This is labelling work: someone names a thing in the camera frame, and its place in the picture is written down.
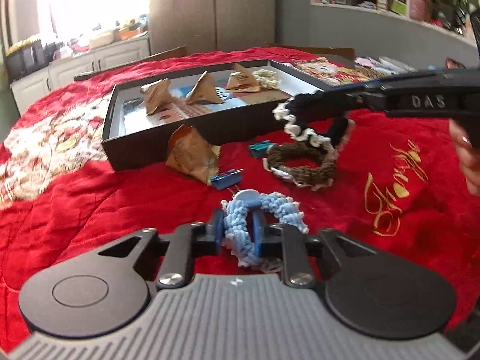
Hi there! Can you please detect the red patterned quilt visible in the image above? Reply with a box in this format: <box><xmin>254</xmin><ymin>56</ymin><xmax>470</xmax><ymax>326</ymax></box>
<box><xmin>0</xmin><ymin>46</ymin><xmax>480</xmax><ymax>353</ymax></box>

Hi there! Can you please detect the person's right hand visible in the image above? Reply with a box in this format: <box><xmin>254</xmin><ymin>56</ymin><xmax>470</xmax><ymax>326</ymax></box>
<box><xmin>449</xmin><ymin>119</ymin><xmax>480</xmax><ymax>196</ymax></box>

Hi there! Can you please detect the cream scrunchie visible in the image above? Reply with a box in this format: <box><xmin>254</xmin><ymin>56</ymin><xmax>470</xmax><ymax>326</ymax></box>
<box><xmin>252</xmin><ymin>69</ymin><xmax>281</xmax><ymax>90</ymax></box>

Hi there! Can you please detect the pink bottle on shelf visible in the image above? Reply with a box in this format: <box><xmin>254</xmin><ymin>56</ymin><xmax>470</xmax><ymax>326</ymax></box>
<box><xmin>409</xmin><ymin>0</ymin><xmax>427</xmax><ymax>21</ymax></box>

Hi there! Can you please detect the brown triangular snack packet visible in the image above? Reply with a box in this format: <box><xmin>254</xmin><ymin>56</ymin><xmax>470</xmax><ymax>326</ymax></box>
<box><xmin>226</xmin><ymin>63</ymin><xmax>261</xmax><ymax>93</ymax></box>
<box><xmin>166</xmin><ymin>124</ymin><xmax>221</xmax><ymax>185</ymax></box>
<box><xmin>186</xmin><ymin>71</ymin><xmax>224</xmax><ymax>105</ymax></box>
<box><xmin>140</xmin><ymin>78</ymin><xmax>176</xmax><ymax>116</ymax></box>

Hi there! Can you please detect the silver double-door refrigerator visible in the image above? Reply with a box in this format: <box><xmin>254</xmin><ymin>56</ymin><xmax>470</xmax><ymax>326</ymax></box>
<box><xmin>149</xmin><ymin>0</ymin><xmax>276</xmax><ymax>54</ymax></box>

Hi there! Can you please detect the white kitchen cabinet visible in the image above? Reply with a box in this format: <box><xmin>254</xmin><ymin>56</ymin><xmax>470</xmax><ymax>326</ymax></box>
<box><xmin>10</xmin><ymin>33</ymin><xmax>151</xmax><ymax>115</ymax></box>

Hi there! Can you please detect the teal binder clip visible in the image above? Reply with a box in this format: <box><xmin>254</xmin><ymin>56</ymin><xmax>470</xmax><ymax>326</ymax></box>
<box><xmin>249</xmin><ymin>140</ymin><xmax>276</xmax><ymax>158</ymax></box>

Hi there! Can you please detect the black shallow box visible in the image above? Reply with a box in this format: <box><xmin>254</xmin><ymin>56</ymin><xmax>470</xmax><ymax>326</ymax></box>
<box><xmin>102</xmin><ymin>59</ymin><xmax>328</xmax><ymax>171</ymax></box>

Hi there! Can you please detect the black white scrunchie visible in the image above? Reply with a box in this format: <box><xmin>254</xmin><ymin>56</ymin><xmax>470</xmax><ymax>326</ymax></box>
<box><xmin>272</xmin><ymin>94</ymin><xmax>356</xmax><ymax>152</ymax></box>

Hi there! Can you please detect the wooden chair back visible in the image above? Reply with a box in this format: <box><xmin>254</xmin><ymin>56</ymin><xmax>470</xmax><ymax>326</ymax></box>
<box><xmin>264</xmin><ymin>41</ymin><xmax>356</xmax><ymax>61</ymax></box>
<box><xmin>74</xmin><ymin>46</ymin><xmax>188</xmax><ymax>82</ymax></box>

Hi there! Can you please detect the brown scrunchie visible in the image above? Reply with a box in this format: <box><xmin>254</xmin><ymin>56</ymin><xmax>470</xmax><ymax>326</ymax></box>
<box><xmin>263</xmin><ymin>142</ymin><xmax>337</xmax><ymax>191</ymax></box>

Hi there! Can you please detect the light blue scrunchie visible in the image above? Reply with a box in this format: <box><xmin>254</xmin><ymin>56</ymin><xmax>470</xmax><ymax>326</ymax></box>
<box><xmin>221</xmin><ymin>189</ymin><xmax>309</xmax><ymax>273</ymax></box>

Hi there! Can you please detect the bowl of brown nuts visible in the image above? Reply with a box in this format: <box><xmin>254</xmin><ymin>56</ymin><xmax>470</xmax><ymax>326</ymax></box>
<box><xmin>355</xmin><ymin>65</ymin><xmax>389</xmax><ymax>80</ymax></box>

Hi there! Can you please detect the blue binder clip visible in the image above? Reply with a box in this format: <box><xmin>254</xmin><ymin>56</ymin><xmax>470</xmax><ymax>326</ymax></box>
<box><xmin>210</xmin><ymin>169</ymin><xmax>243</xmax><ymax>197</ymax></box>

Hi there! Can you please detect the black microwave oven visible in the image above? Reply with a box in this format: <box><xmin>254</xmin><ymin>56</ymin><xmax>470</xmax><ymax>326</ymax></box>
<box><xmin>5</xmin><ymin>40</ymin><xmax>48</xmax><ymax>80</ymax></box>

